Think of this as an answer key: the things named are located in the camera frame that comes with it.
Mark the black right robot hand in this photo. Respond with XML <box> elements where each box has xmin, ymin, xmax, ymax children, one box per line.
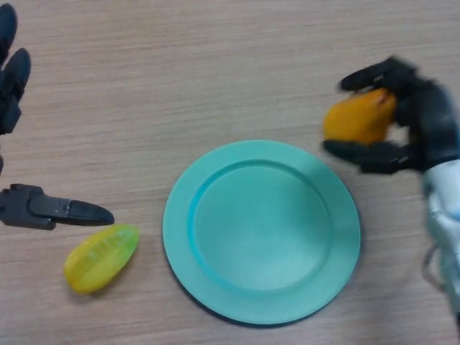
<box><xmin>321</xmin><ymin>55</ymin><xmax>460</xmax><ymax>176</ymax></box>

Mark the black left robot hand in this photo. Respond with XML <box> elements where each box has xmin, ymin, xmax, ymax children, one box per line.
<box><xmin>0</xmin><ymin>3</ymin><xmax>115</xmax><ymax>231</ymax></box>

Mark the green round plate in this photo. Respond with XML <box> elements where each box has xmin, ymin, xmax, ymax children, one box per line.
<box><xmin>162</xmin><ymin>139</ymin><xmax>362</xmax><ymax>327</ymax></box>

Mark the yellow green starfruit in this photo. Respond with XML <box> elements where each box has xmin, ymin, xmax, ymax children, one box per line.
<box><xmin>63</xmin><ymin>223</ymin><xmax>140</xmax><ymax>295</ymax></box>

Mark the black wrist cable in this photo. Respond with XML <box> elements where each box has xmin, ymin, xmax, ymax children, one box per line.
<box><xmin>422</xmin><ymin>242</ymin><xmax>450</xmax><ymax>292</ymax></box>

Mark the yellow orange pear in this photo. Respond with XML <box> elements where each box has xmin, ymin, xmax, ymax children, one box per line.
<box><xmin>322</xmin><ymin>88</ymin><xmax>398</xmax><ymax>146</ymax></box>

